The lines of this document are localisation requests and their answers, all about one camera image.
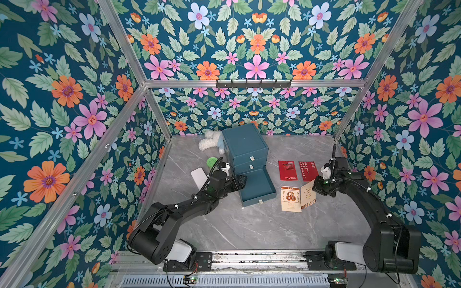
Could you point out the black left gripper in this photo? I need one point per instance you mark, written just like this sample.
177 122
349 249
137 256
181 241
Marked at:
239 185

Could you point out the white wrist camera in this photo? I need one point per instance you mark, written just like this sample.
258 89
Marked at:
326 172
225 167

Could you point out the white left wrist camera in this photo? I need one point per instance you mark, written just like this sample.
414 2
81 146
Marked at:
225 167

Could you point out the metal hook rail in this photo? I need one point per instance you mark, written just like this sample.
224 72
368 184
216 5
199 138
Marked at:
245 84

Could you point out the teal drawer cabinet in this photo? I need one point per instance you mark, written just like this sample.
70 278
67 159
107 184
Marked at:
247 152

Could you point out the white rectangular plastic box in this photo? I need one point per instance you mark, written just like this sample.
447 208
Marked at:
200 177

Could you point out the aluminium horizontal frame bar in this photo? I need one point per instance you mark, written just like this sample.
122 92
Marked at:
357 83

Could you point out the cream postcard red text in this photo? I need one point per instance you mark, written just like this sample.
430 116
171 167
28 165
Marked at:
307 195

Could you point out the aluminium corner frame post right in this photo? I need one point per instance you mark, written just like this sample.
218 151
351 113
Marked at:
409 12

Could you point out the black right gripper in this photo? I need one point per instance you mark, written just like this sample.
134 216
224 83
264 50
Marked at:
337 165

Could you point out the aluminium corner frame post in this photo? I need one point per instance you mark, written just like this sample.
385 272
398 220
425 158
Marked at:
120 34
409 12

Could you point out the green lidded air freshener can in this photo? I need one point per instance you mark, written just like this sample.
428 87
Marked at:
211 162

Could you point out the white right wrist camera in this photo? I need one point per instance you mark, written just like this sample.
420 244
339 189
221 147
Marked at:
326 172

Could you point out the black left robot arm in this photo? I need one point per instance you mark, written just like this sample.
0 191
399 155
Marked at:
155 235

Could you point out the cream postcard orange print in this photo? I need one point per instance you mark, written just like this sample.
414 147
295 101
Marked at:
290 199

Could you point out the aluminium corner frame post left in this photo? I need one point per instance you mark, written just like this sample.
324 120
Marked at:
120 34

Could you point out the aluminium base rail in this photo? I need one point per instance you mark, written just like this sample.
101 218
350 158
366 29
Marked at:
250 269

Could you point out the white plush toy blue hoodie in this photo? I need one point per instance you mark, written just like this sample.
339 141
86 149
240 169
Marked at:
213 139

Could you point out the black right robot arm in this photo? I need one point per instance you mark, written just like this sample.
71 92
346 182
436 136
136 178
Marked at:
391 247

